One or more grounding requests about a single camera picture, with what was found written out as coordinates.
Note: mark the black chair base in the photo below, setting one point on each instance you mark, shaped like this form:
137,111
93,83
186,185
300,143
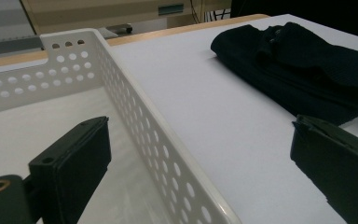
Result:
121,28

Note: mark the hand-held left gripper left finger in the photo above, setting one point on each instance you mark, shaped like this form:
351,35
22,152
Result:
71,168

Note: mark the white cabinet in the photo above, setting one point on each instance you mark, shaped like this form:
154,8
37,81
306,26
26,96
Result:
3,18

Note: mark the white perforated plastic basket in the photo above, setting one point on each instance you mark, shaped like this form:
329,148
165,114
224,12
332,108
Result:
43,119

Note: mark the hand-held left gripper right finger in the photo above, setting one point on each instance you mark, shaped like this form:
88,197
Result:
338,168

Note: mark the black cloth garment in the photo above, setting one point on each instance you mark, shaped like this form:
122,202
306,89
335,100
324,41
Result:
307,71

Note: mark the beige wooden desk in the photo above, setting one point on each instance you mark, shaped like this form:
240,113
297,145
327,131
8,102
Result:
105,12

